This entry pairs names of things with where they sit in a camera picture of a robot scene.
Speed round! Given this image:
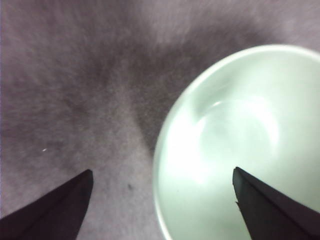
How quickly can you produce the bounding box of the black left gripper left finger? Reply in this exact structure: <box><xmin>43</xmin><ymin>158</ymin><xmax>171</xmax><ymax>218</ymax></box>
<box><xmin>0</xmin><ymin>169</ymin><xmax>94</xmax><ymax>240</ymax></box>

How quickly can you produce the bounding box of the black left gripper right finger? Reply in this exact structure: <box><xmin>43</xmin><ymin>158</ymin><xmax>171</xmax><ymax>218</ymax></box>
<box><xmin>232</xmin><ymin>166</ymin><xmax>320</xmax><ymax>240</ymax></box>

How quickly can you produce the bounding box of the green ribbed bowl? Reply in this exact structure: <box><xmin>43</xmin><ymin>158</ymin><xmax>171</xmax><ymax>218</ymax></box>
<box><xmin>152</xmin><ymin>44</ymin><xmax>320</xmax><ymax>240</ymax></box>

